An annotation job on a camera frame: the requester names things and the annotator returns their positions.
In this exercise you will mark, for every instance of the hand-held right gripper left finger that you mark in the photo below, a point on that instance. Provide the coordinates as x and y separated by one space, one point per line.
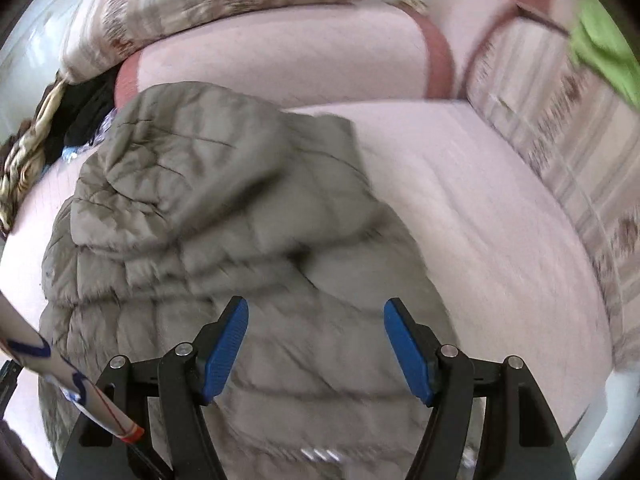
225 355

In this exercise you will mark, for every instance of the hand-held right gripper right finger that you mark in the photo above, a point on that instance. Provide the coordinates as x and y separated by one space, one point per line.
407 350

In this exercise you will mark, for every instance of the olive green quilted hooded jacket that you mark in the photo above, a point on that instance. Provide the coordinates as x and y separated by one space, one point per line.
200 210

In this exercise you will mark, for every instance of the black clothes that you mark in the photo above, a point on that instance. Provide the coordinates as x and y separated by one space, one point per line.
87 110

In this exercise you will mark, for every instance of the pink sofa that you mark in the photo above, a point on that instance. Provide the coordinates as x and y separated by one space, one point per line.
475 210

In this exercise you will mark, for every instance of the white printed tube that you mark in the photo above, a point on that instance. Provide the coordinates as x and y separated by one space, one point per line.
35 345

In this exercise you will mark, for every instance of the clear plastic bag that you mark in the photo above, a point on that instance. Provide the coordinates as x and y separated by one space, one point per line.
85 147

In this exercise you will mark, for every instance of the striped floral cushion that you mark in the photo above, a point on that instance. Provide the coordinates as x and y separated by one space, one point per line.
565 125
200 5

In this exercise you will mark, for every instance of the brown patterned blanket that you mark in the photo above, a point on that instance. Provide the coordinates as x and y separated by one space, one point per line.
30 160

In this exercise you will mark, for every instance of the light green duvet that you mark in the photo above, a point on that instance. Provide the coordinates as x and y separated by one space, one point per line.
605 50

